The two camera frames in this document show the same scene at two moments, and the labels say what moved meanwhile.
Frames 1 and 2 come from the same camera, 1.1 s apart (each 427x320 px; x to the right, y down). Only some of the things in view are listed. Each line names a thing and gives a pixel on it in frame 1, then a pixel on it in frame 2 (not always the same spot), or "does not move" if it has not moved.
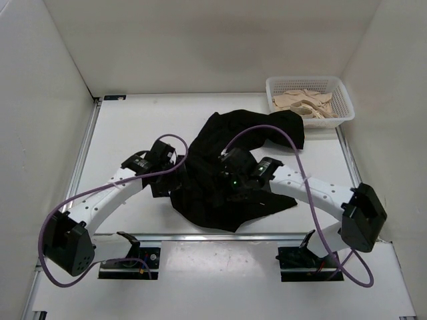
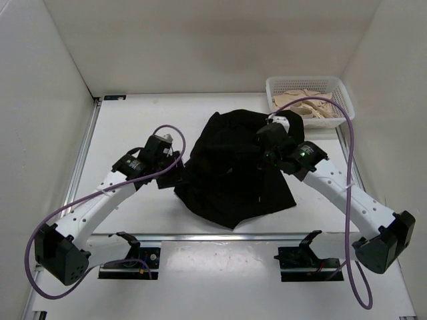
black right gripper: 226,175 to 262,148
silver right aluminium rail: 350,165 does not move
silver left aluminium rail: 81,159 does not move
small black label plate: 114,97 does not move
